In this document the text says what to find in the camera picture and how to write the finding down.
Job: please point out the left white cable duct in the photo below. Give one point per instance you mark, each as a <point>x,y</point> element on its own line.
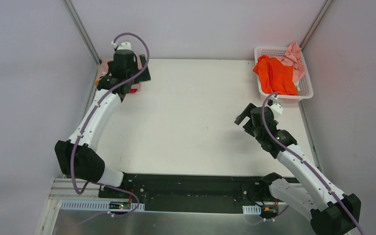
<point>89,205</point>

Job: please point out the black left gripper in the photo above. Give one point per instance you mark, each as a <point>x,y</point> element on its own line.
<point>143,69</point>

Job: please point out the white cable duct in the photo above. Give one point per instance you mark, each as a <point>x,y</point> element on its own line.
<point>89,205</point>
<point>251,210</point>

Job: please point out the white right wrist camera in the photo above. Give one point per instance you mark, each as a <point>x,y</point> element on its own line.
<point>275,107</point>

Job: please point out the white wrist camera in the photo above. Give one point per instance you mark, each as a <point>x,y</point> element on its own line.
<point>125,45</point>
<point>275,107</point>

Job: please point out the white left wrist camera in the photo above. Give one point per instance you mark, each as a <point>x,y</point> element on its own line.
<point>125,45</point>

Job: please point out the orange t-shirt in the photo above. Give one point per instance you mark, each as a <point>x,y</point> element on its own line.
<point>274,76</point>

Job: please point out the aluminium frame rail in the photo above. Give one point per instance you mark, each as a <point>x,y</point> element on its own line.
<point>63,188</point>

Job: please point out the white plastic laundry basket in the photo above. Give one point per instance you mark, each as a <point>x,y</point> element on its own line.
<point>304,88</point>

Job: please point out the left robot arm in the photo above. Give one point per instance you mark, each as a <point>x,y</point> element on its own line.
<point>77,156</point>

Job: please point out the dusty pink graphic t-shirt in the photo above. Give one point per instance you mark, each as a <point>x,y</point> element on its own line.
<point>103,69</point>

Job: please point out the light pink crumpled t-shirt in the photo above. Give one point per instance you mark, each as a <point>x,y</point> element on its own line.
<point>293,57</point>

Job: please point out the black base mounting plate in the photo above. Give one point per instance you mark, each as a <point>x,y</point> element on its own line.
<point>192,193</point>

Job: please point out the right white cable duct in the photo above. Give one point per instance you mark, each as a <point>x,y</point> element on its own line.
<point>251,210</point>

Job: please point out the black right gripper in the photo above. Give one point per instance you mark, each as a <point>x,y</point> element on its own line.
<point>244,116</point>

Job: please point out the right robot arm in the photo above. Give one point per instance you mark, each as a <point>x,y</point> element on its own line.
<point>329,210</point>

